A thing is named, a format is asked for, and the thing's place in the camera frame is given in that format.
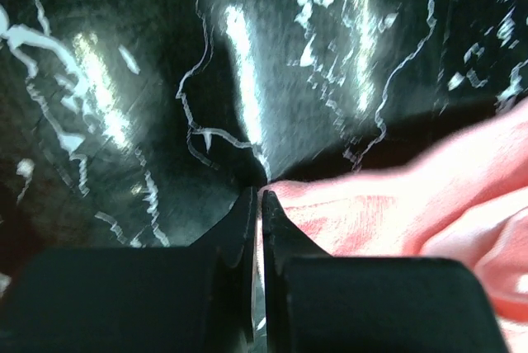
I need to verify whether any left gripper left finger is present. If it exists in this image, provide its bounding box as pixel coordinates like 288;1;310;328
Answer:
1;188;257;352

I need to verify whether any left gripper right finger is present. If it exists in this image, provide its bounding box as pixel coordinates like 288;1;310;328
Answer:
262;191;507;352

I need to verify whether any pink towel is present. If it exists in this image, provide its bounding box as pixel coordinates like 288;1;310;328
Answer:
268;102;527;352

